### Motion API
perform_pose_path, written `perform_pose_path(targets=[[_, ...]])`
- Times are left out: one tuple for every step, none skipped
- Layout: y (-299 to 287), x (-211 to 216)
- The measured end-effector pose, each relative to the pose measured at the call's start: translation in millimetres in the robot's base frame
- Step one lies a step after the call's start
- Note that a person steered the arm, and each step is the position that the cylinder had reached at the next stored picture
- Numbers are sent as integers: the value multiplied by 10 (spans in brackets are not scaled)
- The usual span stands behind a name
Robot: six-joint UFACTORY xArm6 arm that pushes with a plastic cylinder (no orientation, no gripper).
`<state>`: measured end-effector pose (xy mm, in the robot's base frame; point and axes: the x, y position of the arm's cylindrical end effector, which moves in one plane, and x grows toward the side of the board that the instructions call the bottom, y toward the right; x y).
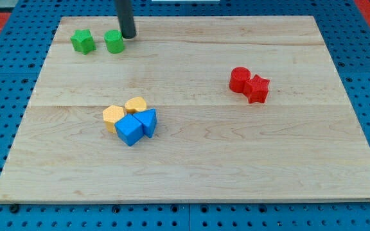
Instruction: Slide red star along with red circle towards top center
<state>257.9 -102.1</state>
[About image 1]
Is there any red star block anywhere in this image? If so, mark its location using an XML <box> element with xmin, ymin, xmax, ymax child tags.
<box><xmin>243</xmin><ymin>74</ymin><xmax>270</xmax><ymax>103</ymax></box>

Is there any green star block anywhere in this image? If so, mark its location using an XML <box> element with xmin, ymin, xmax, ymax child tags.
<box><xmin>70</xmin><ymin>29</ymin><xmax>96</xmax><ymax>55</ymax></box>

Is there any wooden board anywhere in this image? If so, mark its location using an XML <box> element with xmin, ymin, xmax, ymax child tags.
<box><xmin>0</xmin><ymin>16</ymin><xmax>370</xmax><ymax>204</ymax></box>

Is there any blue triangle block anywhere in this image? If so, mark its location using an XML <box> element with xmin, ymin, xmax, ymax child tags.
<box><xmin>133</xmin><ymin>108</ymin><xmax>157</xmax><ymax>138</ymax></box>

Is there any yellow heart block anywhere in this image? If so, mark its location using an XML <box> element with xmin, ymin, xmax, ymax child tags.
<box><xmin>125</xmin><ymin>96</ymin><xmax>147</xmax><ymax>114</ymax></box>

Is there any blue cube block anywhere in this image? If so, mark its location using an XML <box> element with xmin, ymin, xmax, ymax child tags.
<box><xmin>114</xmin><ymin>114</ymin><xmax>144</xmax><ymax>146</ymax></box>

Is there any red cylinder block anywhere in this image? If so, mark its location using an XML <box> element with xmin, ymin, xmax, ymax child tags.
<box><xmin>229</xmin><ymin>67</ymin><xmax>251</xmax><ymax>93</ymax></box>

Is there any yellow hexagon block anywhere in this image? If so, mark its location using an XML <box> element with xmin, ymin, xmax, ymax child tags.
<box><xmin>103</xmin><ymin>105</ymin><xmax>125</xmax><ymax>133</ymax></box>

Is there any green cylinder block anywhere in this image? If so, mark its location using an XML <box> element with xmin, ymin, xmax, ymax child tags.
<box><xmin>104</xmin><ymin>30</ymin><xmax>125</xmax><ymax>54</ymax></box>

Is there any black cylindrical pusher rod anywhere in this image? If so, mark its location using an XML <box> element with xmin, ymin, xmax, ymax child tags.
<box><xmin>114</xmin><ymin>0</ymin><xmax>137</xmax><ymax>39</ymax></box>

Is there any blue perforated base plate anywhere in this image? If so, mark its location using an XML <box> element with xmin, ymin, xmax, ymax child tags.
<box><xmin>0</xmin><ymin>1</ymin><xmax>370</xmax><ymax>230</ymax></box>

